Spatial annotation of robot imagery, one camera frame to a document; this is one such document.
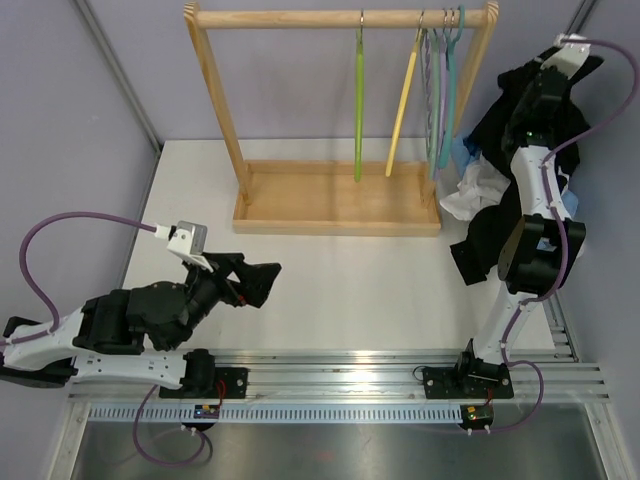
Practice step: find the light green hanger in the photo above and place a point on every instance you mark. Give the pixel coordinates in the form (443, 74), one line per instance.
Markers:
(430, 72)

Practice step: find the yellow hanger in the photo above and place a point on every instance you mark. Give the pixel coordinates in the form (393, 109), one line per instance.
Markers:
(404, 97)

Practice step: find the wooden clothes rack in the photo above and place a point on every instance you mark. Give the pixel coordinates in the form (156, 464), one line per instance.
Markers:
(321, 197)

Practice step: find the teal hanger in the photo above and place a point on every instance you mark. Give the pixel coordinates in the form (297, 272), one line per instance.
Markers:
(452, 37)

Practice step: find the white shirt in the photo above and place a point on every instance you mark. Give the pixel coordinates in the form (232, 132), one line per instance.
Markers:
(481, 187)

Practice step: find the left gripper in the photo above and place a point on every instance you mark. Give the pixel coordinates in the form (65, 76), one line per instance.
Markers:
(256, 280)

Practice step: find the lime green hanger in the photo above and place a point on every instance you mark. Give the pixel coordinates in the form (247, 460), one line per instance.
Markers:
(359, 100)

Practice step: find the blue shirt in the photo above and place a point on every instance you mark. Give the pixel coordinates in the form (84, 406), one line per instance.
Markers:
(463, 152)

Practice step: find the black shirt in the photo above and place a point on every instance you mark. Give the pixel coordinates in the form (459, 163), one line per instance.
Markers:
(491, 227)

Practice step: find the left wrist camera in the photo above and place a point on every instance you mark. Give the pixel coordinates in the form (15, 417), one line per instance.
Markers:
(186, 240)

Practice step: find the lilac hanger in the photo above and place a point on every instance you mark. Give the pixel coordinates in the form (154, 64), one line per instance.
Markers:
(442, 84)

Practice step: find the white slotted cable duct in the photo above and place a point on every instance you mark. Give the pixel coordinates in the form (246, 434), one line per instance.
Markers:
(281, 414)

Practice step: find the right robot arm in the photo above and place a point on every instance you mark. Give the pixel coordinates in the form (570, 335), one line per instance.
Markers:
(529, 236)

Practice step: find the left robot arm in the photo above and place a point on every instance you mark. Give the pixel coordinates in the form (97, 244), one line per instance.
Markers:
(133, 335)

